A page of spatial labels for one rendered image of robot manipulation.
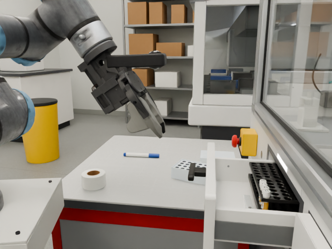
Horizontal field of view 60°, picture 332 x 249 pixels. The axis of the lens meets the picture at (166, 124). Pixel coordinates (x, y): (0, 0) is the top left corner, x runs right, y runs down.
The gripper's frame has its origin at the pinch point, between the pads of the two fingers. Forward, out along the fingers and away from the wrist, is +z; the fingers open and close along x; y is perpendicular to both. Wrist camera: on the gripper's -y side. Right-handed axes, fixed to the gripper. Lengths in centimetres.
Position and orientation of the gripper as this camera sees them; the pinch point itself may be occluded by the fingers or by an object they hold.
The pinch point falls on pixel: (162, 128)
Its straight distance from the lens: 59.4
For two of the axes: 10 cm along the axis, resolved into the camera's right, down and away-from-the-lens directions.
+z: 5.5, 8.3, 1.2
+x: -1.5, 2.4, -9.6
